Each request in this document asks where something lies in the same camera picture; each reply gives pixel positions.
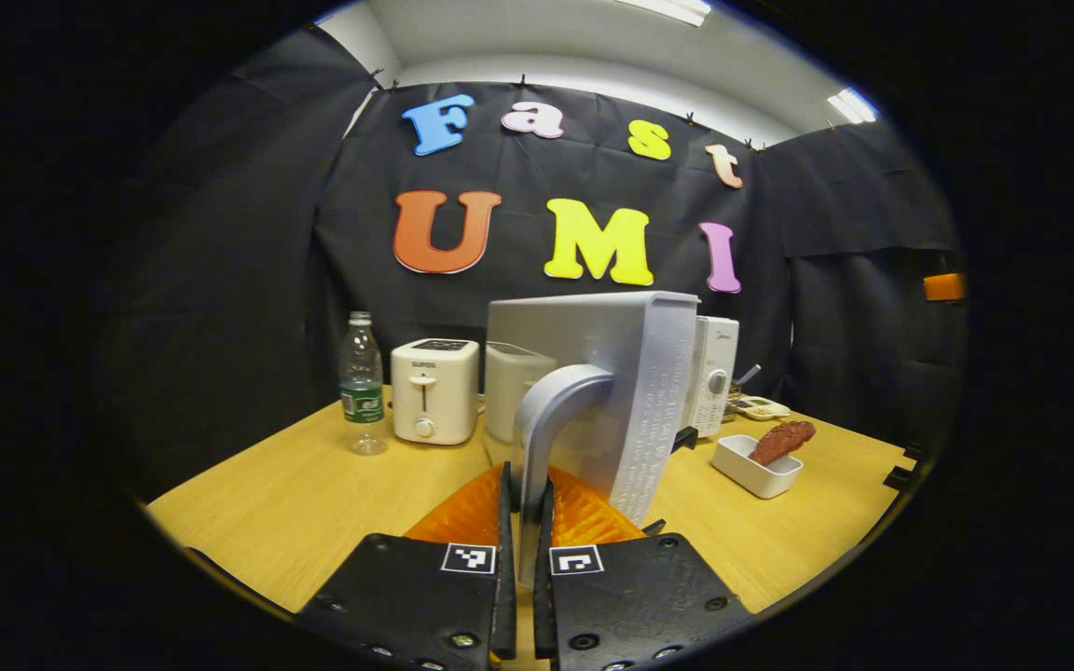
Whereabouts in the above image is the clear plastic water bottle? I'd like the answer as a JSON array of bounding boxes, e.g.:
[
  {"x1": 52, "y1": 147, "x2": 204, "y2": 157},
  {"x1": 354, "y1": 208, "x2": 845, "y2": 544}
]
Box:
[{"x1": 339, "y1": 311, "x2": 389, "y2": 457}]

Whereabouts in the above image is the white rectangular dish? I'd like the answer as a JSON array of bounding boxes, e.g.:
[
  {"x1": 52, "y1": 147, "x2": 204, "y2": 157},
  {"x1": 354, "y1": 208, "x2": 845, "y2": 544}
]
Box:
[{"x1": 710, "y1": 434, "x2": 804, "y2": 500}]

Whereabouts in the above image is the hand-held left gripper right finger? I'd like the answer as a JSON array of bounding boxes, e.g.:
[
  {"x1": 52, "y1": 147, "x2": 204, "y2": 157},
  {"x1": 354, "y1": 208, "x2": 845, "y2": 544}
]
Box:
[{"x1": 533, "y1": 464, "x2": 754, "y2": 671}]

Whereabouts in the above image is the long ceiling light panel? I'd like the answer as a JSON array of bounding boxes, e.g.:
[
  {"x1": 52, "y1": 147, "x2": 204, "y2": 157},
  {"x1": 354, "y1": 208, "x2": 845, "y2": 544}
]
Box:
[{"x1": 616, "y1": 0, "x2": 713, "y2": 27}]

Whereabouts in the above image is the black backdrop cloth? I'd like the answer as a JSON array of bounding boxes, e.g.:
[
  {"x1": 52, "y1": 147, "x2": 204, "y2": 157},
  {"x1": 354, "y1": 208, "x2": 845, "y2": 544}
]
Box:
[{"x1": 113, "y1": 26, "x2": 967, "y2": 504}]

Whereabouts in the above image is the brown meat piece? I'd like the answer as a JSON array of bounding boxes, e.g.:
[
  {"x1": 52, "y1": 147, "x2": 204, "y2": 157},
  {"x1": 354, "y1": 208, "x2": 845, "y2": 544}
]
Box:
[{"x1": 748, "y1": 419, "x2": 818, "y2": 467}]

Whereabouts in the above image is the black clamp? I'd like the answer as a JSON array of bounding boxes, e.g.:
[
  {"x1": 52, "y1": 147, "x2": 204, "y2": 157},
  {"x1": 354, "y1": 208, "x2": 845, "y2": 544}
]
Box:
[{"x1": 882, "y1": 445, "x2": 922, "y2": 492}]

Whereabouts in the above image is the white microwave oven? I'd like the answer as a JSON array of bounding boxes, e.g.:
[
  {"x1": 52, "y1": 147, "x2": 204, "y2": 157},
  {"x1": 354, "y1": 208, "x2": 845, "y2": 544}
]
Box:
[{"x1": 484, "y1": 291, "x2": 741, "y2": 590}]

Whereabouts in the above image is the white toaster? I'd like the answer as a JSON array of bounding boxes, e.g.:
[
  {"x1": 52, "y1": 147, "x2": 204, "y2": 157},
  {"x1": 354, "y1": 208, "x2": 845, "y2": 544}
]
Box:
[{"x1": 391, "y1": 338, "x2": 480, "y2": 446}]

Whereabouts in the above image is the small ceiling light panel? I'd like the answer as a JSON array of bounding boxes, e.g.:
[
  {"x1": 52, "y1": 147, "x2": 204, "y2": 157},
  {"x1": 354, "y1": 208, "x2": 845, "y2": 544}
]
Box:
[{"x1": 826, "y1": 87, "x2": 878, "y2": 125}]

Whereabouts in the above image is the small white condiment tray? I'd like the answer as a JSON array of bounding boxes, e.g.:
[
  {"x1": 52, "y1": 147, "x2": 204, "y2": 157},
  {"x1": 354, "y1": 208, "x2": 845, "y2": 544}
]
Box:
[{"x1": 731, "y1": 395, "x2": 792, "y2": 423}]

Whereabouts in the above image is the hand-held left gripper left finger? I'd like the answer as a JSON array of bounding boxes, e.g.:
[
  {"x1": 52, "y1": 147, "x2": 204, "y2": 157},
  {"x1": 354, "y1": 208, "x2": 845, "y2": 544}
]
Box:
[{"x1": 297, "y1": 461, "x2": 519, "y2": 671}]

